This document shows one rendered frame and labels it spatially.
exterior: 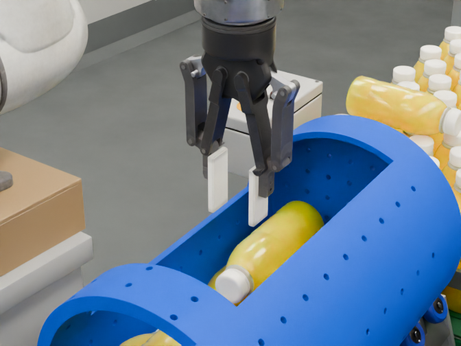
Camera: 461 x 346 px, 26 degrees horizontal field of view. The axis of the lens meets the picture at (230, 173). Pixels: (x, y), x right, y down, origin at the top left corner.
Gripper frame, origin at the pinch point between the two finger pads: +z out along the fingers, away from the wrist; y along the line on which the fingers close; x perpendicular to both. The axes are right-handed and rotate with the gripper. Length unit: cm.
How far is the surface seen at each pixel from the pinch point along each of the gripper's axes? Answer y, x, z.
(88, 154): -177, 169, 123
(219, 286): -2.3, -0.4, 13.8
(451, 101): -1, 66, 16
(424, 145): 2, 49, 15
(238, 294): 0.4, -0.4, 13.8
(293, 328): 14.8, -13.0, 4.4
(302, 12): -186, 348, 123
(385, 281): 17.0, 3.1, 7.6
